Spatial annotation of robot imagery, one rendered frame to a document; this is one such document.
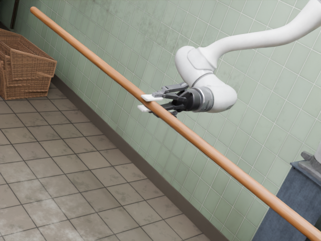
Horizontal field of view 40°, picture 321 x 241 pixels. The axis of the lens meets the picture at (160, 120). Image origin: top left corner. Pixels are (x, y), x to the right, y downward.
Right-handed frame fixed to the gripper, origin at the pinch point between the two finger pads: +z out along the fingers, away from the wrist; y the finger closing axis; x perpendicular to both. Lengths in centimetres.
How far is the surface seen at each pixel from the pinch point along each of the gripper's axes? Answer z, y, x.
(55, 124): -90, 120, 170
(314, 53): -123, -14, 16
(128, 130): -124, 101, 124
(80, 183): -68, 120, 97
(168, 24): -124, 14, 121
